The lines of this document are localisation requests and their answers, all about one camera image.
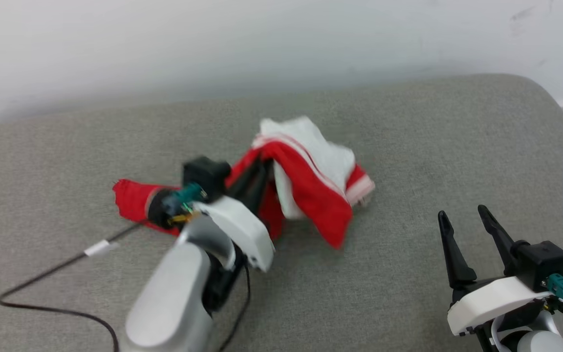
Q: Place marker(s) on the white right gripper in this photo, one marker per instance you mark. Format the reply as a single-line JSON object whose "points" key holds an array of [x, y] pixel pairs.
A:
{"points": [[491, 300]]}

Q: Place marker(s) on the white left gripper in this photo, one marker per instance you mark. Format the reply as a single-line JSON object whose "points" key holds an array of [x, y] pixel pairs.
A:
{"points": [[242, 225]]}

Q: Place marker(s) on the red and white t-shirt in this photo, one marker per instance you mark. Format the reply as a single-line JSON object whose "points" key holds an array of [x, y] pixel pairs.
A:
{"points": [[311, 188]]}

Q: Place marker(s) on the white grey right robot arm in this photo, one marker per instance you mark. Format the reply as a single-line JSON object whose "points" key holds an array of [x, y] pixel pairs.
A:
{"points": [[535, 342]]}

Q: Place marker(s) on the grey fabric sofa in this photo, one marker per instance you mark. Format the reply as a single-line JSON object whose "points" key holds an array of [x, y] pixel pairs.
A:
{"points": [[66, 146]]}

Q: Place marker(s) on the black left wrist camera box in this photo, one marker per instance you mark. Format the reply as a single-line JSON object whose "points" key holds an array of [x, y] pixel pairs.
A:
{"points": [[205, 173]]}

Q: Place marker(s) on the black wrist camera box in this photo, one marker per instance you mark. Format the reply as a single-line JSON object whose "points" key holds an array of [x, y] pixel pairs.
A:
{"points": [[543, 261], [205, 173]]}

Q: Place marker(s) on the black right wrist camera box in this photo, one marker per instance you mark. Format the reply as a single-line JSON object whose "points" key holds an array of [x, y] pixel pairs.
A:
{"points": [[543, 261]]}

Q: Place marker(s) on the teal left camera connector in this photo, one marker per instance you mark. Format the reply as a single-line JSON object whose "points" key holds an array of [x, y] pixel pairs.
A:
{"points": [[188, 193]]}

